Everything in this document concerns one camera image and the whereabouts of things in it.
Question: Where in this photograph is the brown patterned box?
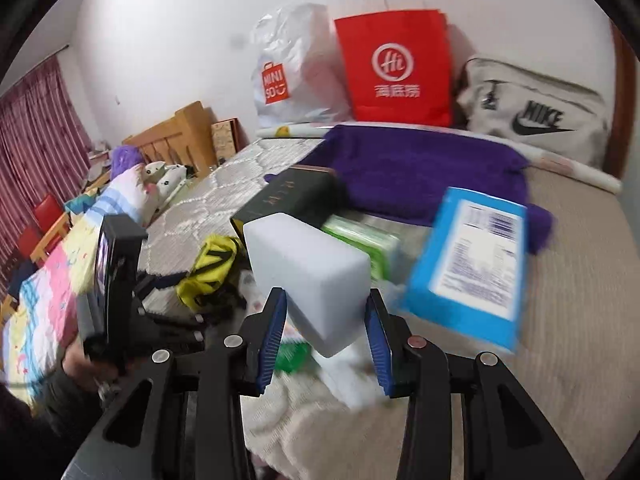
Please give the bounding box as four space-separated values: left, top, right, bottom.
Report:
210 118 242 166

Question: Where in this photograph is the green snack packet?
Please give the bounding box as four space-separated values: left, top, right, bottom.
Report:
274 341 311 374

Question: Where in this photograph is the white foam sponge block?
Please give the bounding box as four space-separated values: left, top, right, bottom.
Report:
243 212 371 358

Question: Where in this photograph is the white Nike bag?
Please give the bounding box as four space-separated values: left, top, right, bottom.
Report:
457 55 610 168

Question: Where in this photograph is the dark green tin box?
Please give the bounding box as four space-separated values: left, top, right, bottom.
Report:
230 165 346 240

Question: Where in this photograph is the green wet wipes pack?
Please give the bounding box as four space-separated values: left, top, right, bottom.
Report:
321 216 400 281

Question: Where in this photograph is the striped grey bed sheet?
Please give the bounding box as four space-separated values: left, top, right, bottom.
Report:
139 139 321 275

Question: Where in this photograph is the purple plush toy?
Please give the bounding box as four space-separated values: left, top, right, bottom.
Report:
111 144 145 179

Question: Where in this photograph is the red striped curtain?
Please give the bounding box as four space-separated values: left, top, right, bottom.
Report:
0 58 91 260

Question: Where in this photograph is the red chair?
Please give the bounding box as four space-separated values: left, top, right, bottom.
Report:
17 194 66 258

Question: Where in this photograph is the white Miniso plastic bag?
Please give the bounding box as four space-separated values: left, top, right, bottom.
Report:
252 3 352 128

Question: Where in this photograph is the left hand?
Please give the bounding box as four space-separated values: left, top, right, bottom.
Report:
62 338 118 391

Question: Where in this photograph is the wooden headboard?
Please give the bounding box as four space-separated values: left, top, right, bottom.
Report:
122 101 217 178

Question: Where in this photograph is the yellow black fabric item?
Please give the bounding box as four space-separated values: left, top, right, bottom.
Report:
176 234 243 313

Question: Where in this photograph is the blue tissue pack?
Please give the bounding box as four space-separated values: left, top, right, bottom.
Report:
402 188 527 351

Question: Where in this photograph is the red Hi paper bag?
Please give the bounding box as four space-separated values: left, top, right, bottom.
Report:
334 10 452 127

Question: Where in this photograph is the purple fuzzy blanket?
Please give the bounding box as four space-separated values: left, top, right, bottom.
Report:
264 123 556 255

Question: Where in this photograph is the colourful cartoon quilt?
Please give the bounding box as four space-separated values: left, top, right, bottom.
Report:
1 164 158 406

